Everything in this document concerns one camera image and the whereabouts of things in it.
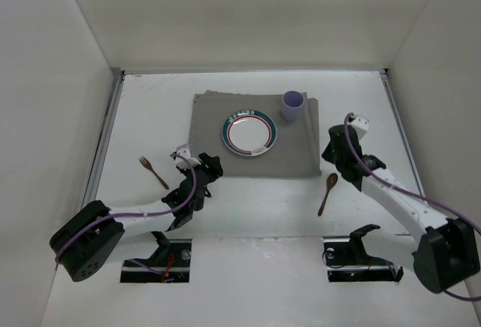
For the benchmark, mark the aluminium table rail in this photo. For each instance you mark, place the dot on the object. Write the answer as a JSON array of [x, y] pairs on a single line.
[[104, 137], [394, 108]]

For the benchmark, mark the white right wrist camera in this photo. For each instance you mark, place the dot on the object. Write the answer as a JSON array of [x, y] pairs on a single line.
[[359, 123]]

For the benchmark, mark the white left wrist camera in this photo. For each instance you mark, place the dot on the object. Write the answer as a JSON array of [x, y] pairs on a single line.
[[185, 152]]

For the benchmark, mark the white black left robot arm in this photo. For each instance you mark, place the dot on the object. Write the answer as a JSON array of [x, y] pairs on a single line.
[[98, 234]]

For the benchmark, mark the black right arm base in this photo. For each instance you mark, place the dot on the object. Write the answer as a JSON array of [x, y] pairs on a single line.
[[346, 260]]

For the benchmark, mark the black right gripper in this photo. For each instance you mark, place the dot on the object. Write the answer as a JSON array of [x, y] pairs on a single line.
[[339, 146]]

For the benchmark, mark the lilac plastic cup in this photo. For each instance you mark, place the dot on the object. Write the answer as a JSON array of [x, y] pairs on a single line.
[[293, 103]]

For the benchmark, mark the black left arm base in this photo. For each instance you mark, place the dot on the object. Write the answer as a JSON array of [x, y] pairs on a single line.
[[170, 263]]

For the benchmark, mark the grey cloth placemat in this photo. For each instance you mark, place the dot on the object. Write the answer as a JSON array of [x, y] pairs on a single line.
[[294, 154]]

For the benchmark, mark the brown wooden spoon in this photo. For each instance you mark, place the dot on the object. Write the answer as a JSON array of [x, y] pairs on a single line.
[[331, 182]]

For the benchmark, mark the brown wooden fork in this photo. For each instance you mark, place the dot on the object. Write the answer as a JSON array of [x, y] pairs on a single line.
[[147, 165]]

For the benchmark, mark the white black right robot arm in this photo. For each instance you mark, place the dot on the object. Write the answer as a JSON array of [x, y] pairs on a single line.
[[442, 250]]

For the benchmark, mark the right aluminium table rail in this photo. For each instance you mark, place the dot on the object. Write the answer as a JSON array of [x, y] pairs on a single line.
[[394, 108]]

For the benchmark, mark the left aluminium table rail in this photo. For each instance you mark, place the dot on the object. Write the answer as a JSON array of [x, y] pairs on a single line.
[[104, 137]]

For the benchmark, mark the white plate with green rim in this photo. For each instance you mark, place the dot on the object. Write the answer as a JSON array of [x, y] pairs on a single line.
[[249, 133]]

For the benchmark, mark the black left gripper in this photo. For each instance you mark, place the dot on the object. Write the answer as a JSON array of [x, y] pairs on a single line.
[[204, 169]]

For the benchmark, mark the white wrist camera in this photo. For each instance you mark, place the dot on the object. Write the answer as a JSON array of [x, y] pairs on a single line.
[[185, 152], [359, 123]]

